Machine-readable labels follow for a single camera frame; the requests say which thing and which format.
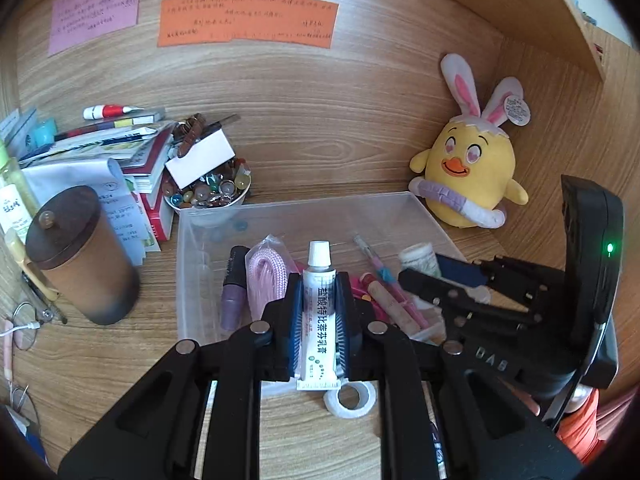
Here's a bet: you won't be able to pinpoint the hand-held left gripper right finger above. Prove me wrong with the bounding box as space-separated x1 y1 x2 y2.
334 272 583 480

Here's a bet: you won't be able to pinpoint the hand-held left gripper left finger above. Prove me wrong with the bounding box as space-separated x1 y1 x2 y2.
57 272 306 480

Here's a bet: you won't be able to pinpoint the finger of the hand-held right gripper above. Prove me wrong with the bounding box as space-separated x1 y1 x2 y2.
436 254 569 312
397 267 572 385

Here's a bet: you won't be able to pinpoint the white ointment tube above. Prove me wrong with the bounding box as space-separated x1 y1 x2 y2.
296 241 346 392

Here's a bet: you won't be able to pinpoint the pink pen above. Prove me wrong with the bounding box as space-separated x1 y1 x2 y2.
353 234 431 328

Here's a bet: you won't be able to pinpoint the cream cylindrical container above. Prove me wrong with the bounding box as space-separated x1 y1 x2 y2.
399 242 443 281

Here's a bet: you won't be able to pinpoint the clear plastic storage bin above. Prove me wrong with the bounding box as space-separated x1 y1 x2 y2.
176 192 468 398

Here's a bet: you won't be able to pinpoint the person's right forearm orange sleeve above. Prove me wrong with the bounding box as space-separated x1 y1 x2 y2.
555 387 640 466

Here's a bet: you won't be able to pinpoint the person's right hand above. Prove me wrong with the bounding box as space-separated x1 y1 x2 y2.
515 391 542 417

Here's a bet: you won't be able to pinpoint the beige tube with red cap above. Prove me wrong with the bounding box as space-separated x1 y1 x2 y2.
361 272 418 337

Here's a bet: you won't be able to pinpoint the purple lipstick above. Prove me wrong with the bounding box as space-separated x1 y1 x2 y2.
221 246 251 332

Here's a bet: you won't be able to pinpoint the white tape roll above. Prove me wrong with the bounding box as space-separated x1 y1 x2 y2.
324 380 377 418

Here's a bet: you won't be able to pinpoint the yellow chick plush toy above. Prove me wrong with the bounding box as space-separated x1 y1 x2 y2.
409 53 532 230

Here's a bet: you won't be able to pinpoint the white bowl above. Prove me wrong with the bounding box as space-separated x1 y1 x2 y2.
164 190 252 226

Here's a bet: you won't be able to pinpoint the white teal packet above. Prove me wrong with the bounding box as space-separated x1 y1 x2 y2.
429 420 447 477

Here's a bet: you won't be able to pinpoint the bowl of marbles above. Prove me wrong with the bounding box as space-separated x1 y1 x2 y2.
165 157 252 209

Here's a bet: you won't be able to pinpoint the red book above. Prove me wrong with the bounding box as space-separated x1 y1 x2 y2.
137 180 176 241

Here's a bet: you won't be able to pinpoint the white blank card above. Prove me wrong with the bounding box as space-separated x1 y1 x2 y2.
165 132 236 187

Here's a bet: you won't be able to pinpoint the brown ceramic mug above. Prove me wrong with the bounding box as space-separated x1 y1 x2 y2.
20 230 141 326

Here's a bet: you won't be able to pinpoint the stack of booklets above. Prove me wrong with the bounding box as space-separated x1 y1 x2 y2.
20 120 176 193

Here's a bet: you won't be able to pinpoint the dark wooden mug lid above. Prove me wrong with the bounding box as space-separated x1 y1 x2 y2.
25 185 102 271

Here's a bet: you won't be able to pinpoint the wooden desk shelf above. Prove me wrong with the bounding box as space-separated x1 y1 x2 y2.
535 0 640 82

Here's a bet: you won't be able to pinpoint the white printed paper sheet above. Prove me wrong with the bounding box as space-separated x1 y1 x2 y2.
22 157 148 266

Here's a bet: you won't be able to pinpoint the yellow black pen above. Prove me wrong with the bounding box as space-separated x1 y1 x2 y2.
55 117 157 142

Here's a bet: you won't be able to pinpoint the blue white box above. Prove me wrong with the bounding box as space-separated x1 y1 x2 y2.
10 410 51 467

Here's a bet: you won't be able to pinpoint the red white marker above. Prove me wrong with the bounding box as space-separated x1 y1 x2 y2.
82 104 146 121

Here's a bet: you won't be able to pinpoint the pink stick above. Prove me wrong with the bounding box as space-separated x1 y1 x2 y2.
0 334 15 386

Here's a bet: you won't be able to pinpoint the yellow green spray bottle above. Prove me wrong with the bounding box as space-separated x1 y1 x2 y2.
0 140 38 242

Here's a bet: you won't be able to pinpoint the orange paper note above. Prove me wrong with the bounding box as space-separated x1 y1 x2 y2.
157 0 340 50

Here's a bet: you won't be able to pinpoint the clear zip bag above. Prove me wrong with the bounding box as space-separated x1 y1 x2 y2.
0 107 38 153

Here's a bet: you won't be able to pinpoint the pink paper note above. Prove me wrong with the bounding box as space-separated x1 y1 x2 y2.
47 0 145 57

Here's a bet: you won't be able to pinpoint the pink cord in clear bag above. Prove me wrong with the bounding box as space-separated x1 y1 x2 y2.
245 235 306 323

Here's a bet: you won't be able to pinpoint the brown watch strap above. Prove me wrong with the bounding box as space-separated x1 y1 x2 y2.
172 114 207 158

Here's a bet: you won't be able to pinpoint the thin metal frame glasses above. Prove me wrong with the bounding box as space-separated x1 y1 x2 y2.
11 301 57 350

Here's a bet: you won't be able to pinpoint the white cable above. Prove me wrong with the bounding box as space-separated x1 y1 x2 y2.
0 321 42 339

